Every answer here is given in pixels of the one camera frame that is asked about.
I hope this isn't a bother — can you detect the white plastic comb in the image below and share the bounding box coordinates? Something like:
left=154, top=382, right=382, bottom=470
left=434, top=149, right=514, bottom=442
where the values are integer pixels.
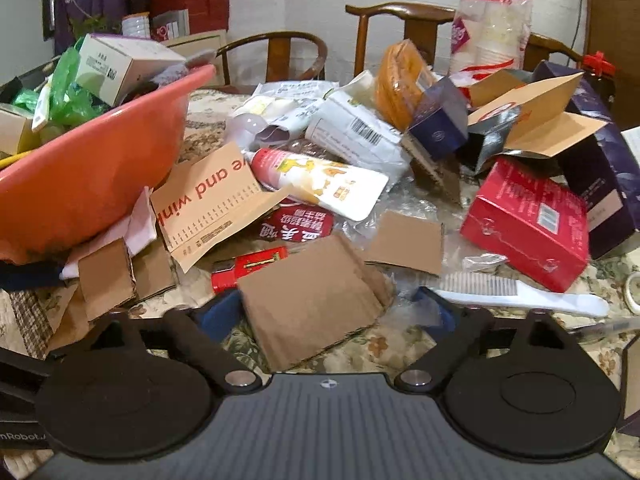
left=427, top=272, right=610, bottom=318

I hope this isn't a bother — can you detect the brown corrugated cardboard piece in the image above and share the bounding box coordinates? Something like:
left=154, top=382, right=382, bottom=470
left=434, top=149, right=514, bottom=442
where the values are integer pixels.
left=238, top=233, right=395, bottom=372

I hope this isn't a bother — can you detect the small red lighter box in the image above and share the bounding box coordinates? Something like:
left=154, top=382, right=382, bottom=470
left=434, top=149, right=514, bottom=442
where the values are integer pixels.
left=210, top=246, right=288, bottom=294

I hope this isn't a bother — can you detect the folded cardboard piece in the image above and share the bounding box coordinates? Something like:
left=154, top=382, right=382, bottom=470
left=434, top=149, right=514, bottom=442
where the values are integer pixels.
left=78, top=238, right=176, bottom=321

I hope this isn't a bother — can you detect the small square cardboard piece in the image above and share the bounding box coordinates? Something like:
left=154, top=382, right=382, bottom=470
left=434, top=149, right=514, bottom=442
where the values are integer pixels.
left=364, top=211, right=444, bottom=276

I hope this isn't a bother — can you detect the red cardboard box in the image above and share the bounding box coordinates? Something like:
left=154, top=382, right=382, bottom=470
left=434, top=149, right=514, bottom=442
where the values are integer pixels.
left=460, top=156, right=589, bottom=292

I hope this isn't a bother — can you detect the white tissue paper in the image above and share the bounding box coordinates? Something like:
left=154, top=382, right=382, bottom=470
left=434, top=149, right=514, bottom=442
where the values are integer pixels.
left=58, top=186, right=157, bottom=281

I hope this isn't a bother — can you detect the printed brown cardboard sheet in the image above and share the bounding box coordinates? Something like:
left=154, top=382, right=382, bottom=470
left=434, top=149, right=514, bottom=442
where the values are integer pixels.
left=151, top=143, right=293, bottom=272

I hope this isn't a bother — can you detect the red snack packet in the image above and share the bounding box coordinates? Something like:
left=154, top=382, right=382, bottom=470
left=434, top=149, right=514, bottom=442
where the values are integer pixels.
left=256, top=204, right=334, bottom=243

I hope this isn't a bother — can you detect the orange white squeeze tube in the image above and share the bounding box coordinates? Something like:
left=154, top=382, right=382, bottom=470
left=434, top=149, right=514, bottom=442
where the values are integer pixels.
left=245, top=148, right=390, bottom=221

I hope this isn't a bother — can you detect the pink plastic basin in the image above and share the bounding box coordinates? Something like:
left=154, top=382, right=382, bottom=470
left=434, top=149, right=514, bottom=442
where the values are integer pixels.
left=1, top=64, right=215, bottom=266

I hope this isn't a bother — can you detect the small navy blue box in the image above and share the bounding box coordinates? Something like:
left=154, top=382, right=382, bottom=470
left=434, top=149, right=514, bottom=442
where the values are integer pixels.
left=409, top=77, right=469, bottom=160

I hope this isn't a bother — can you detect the tall purple patterned box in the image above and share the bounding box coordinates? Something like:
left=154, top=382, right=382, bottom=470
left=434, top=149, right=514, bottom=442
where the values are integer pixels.
left=534, top=77, right=639, bottom=259

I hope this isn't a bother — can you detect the tan open cardboard carton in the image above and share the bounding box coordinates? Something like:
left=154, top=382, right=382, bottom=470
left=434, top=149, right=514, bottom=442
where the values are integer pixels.
left=469, top=74, right=606, bottom=158

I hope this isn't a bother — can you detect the white printed pouch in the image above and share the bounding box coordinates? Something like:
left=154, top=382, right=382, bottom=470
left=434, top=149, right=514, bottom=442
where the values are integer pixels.
left=305, top=90, right=410, bottom=186

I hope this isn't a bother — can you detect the green plastic bag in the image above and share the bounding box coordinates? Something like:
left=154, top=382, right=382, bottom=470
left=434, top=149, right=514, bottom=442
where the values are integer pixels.
left=9, top=38, right=111, bottom=130

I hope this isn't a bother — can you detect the orange noodle packet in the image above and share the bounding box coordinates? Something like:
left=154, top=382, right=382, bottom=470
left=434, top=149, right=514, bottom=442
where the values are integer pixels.
left=374, top=39, right=437, bottom=131

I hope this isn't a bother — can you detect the white box in basin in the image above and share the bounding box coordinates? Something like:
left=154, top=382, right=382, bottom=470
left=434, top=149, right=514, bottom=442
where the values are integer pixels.
left=75, top=34, right=186, bottom=107

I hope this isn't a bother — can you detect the round back wooden chair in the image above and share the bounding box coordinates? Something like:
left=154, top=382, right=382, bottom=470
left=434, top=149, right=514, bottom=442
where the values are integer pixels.
left=215, top=30, right=329, bottom=94

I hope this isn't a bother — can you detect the paper cups plastic bag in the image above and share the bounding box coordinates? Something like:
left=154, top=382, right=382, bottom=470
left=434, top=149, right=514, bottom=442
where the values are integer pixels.
left=448, top=0, right=533, bottom=79

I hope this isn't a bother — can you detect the straight back wooden chair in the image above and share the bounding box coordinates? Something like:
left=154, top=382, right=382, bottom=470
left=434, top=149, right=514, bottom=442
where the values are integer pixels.
left=345, top=2, right=582, bottom=76

